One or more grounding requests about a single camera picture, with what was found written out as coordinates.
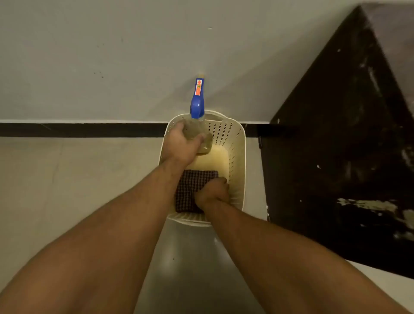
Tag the person's right hand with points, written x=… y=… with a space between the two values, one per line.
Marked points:
x=212 y=193

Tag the person's left hand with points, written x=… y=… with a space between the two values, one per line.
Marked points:
x=179 y=146

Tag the person's right fingers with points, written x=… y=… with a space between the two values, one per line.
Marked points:
x=221 y=182

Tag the person's left fingers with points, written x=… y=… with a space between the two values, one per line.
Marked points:
x=195 y=141

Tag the spray bottle with blue nozzle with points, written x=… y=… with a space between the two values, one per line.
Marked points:
x=197 y=113

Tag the dark checkered cloth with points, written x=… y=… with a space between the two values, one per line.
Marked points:
x=190 y=191

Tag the person's right forearm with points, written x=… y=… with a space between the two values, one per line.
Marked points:
x=284 y=262

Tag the person's left forearm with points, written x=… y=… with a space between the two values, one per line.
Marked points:
x=93 y=246

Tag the white perforated plastic basket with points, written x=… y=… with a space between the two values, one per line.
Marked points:
x=233 y=155

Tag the dark stone counter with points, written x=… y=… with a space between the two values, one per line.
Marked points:
x=342 y=145

